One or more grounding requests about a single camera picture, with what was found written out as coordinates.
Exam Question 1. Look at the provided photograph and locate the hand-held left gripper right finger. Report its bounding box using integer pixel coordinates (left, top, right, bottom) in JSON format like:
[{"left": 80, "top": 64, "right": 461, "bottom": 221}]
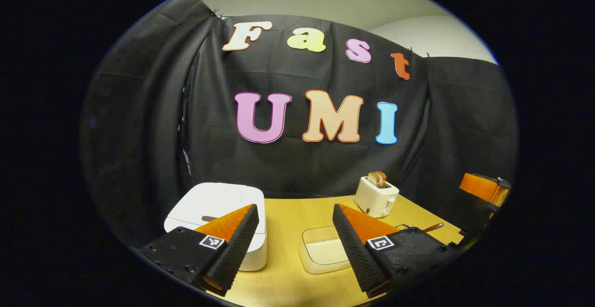
[{"left": 332, "top": 203, "right": 462, "bottom": 298}]

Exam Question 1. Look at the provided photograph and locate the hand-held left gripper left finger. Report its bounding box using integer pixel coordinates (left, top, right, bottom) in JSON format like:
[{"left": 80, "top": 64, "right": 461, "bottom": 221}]
[{"left": 139, "top": 203, "right": 260, "bottom": 297}]

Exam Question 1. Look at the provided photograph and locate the white rice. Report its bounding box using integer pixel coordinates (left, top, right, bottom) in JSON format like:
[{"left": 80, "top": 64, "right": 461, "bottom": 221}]
[{"left": 304, "top": 240, "right": 349, "bottom": 266}]

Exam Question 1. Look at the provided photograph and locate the white rice cooker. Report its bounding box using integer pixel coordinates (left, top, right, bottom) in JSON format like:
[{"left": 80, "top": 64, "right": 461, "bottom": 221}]
[{"left": 164, "top": 182, "right": 268, "bottom": 272}]

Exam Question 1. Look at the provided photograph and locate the clear plastic container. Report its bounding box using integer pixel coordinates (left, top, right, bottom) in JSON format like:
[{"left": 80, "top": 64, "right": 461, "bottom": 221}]
[{"left": 298, "top": 226, "right": 354, "bottom": 275}]

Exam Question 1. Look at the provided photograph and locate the white toaster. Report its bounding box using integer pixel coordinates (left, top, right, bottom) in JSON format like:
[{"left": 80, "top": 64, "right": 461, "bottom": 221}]
[{"left": 353, "top": 176, "right": 399, "bottom": 218}]

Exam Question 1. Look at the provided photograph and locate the black backdrop cloth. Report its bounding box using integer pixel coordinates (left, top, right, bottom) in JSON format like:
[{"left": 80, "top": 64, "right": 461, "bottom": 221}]
[{"left": 80, "top": 0, "right": 519, "bottom": 252}]

